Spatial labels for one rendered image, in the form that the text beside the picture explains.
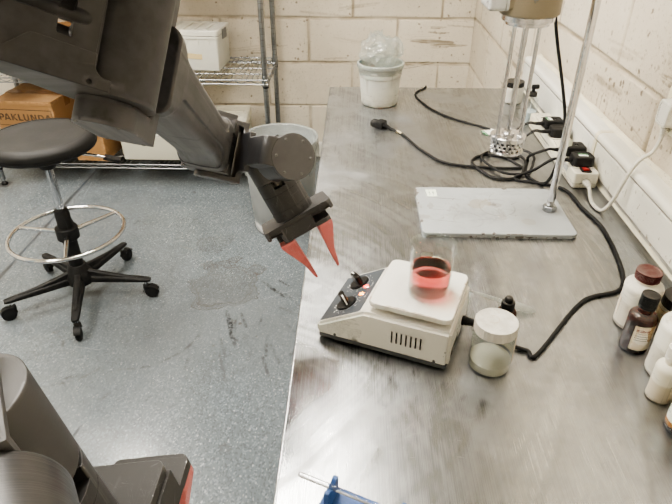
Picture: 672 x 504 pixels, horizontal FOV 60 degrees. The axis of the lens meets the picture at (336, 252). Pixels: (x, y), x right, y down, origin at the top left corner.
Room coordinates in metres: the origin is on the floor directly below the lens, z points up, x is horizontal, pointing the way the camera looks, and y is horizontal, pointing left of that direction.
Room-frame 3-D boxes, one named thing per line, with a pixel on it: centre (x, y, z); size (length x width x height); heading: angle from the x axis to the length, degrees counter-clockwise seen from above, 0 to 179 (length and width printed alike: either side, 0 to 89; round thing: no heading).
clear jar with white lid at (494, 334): (0.61, -0.22, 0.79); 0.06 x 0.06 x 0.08
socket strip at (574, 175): (1.36, -0.56, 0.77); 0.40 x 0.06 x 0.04; 178
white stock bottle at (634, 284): (0.70, -0.46, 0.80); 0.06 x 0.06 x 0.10
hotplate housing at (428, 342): (0.68, -0.10, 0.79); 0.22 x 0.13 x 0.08; 68
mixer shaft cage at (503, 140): (1.05, -0.33, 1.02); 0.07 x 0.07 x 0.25
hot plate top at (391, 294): (0.67, -0.12, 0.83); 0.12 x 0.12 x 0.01; 68
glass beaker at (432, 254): (0.66, -0.13, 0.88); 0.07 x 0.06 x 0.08; 46
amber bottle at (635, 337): (0.65, -0.44, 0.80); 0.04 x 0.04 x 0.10
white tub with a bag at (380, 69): (1.76, -0.13, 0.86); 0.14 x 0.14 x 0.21
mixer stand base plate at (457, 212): (1.05, -0.32, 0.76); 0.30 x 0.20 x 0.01; 88
